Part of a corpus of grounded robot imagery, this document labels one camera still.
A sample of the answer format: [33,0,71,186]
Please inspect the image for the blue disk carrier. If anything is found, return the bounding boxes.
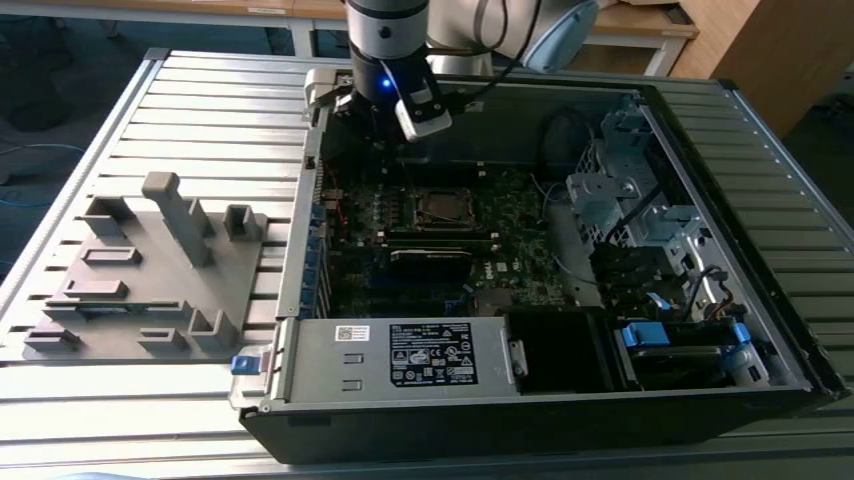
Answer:
[617,319,755,392]

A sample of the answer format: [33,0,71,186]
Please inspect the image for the wooden desk white legs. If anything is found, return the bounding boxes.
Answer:
[0,0,315,59]
[292,0,701,76]

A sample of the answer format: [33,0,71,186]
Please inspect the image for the thin wire locking lever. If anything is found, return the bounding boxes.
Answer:
[419,207,482,226]

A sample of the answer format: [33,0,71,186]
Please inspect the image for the grey plastic parts rack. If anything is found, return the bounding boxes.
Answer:
[23,171,270,361]

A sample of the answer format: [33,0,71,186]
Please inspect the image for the silver power supply unit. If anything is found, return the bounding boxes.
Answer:
[283,315,530,404]

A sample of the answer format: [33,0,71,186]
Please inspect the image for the thin grey wire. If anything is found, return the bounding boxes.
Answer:
[538,180,570,209]

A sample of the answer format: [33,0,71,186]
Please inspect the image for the silver CPU plate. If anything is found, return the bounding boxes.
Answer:
[426,192,470,220]

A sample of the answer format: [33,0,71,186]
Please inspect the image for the black RAM slot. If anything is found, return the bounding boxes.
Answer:
[384,237,494,250]
[386,227,491,239]

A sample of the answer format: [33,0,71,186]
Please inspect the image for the metal socket cover frame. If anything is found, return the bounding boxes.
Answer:
[414,188,483,230]

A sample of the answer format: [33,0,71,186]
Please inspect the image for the silver metal drive cage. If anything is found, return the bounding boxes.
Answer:
[563,94,721,281]

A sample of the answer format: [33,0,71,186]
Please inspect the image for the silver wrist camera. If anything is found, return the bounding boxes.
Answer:
[394,82,456,144]

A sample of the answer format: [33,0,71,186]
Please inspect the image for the green motherboard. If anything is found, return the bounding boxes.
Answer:
[318,158,583,320]

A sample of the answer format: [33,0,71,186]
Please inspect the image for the green RAM stick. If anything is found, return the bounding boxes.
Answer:
[73,302,153,318]

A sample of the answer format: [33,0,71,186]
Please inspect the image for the metal CPU socket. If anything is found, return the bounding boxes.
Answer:
[407,185,487,232]

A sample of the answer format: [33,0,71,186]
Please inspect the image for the dark chipset heat sink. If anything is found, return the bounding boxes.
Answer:
[474,287,515,312]

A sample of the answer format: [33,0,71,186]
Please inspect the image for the black graphics card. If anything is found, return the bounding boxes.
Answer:
[387,247,478,290]

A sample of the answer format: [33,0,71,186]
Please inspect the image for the grey plastic case handle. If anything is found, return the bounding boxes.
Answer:
[302,68,336,110]

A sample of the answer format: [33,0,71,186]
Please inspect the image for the black PC case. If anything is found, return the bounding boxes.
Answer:
[226,67,853,466]

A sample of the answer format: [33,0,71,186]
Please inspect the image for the light blue floor cable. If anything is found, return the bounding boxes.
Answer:
[0,141,92,207]

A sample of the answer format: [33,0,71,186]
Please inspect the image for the wooden cabinet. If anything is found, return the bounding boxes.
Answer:
[670,0,854,139]

